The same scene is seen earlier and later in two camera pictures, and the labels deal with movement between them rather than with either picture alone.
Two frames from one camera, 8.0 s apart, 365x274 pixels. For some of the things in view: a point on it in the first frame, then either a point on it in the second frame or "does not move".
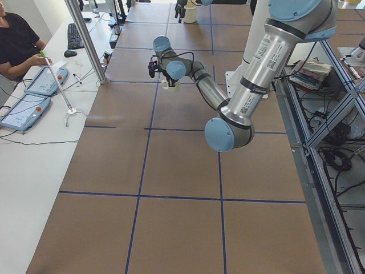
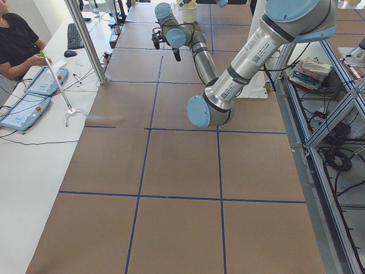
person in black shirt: (20, 46) does not move
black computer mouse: (69, 53) does not move
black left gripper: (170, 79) -> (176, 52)
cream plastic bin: (190, 13) does not move
